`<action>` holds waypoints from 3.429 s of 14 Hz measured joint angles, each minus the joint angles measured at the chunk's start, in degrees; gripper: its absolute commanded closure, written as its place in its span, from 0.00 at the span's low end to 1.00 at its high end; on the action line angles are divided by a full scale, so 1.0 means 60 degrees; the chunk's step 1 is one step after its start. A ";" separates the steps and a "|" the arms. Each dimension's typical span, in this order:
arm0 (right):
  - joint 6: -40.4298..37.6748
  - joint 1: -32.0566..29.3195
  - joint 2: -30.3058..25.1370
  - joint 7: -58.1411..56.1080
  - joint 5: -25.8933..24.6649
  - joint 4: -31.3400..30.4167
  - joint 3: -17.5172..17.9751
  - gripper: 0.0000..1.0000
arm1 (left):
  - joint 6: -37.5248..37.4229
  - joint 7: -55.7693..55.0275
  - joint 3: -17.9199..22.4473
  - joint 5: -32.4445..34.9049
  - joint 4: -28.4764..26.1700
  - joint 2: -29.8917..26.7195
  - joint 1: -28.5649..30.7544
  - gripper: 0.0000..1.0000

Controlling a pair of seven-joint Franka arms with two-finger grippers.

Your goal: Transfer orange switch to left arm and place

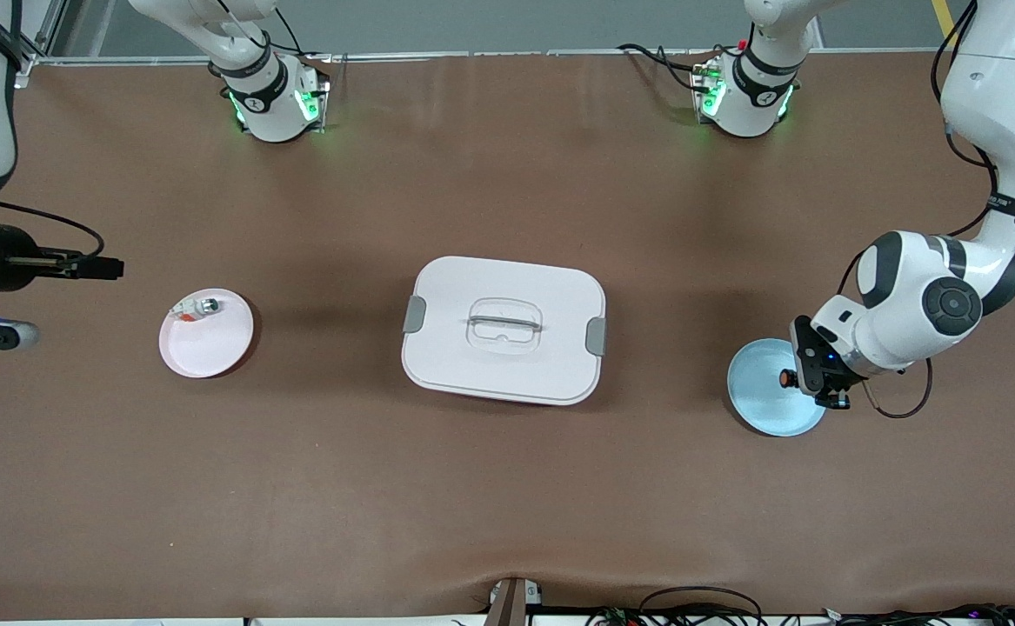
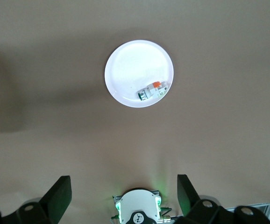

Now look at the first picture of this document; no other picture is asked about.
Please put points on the brown camera mount post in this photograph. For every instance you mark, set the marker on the brown camera mount post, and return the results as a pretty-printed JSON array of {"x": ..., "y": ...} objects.
[{"x": 507, "y": 604}]

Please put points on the light blue round plate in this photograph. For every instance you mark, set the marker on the light blue round plate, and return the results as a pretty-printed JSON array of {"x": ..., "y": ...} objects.
[{"x": 759, "y": 396}]

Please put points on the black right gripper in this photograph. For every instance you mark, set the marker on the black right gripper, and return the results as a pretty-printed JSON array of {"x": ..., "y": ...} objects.
[{"x": 13, "y": 260}]

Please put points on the silver white switch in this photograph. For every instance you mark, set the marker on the silver white switch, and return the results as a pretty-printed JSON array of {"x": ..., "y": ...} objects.
[{"x": 208, "y": 305}]

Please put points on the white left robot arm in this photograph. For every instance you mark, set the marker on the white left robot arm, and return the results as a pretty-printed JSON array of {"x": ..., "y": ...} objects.
[{"x": 994, "y": 87}]

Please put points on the aluminium table edge rail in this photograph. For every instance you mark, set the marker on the aluminium table edge rail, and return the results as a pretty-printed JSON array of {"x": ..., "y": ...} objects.
[{"x": 472, "y": 55}]

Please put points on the brown table mat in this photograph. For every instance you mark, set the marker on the brown table mat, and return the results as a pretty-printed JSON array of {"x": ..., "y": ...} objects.
[{"x": 507, "y": 487}]

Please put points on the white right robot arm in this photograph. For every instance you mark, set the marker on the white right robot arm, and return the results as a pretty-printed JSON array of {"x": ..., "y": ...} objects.
[{"x": 263, "y": 96}]

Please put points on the aluminium frame post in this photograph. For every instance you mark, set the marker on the aluminium frame post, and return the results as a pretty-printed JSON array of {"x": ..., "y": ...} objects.
[{"x": 53, "y": 26}]

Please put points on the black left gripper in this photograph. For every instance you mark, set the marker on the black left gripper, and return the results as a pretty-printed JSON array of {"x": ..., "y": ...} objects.
[{"x": 843, "y": 380}]

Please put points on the pink round plate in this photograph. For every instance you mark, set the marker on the pink round plate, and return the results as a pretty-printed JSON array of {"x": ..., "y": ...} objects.
[{"x": 211, "y": 352}]

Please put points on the white lidded storage box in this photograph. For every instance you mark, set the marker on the white lidded storage box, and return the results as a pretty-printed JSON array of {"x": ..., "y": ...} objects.
[{"x": 472, "y": 365}]

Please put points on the orange push-button switch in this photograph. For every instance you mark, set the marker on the orange push-button switch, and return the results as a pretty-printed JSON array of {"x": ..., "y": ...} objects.
[{"x": 787, "y": 380}]

